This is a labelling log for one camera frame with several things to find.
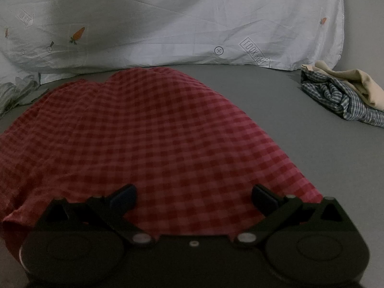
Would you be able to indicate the blue plaid shirt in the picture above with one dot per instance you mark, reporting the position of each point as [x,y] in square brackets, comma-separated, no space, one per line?
[339,98]

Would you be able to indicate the red checkered cloth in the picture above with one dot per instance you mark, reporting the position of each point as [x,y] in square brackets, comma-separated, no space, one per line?
[192,154]

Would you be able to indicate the beige folded garment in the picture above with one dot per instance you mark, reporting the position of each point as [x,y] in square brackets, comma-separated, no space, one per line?
[359,81]

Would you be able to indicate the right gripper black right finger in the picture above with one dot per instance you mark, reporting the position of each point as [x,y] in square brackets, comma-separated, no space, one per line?
[278,214]

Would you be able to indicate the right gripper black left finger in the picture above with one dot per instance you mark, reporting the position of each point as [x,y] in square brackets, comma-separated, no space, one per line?
[107,213]

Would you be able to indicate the white carrot-print bedsheet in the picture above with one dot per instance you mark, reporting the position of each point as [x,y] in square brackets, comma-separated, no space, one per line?
[62,38]

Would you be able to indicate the grey crumpled garment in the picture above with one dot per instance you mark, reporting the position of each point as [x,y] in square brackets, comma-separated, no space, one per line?
[13,93]

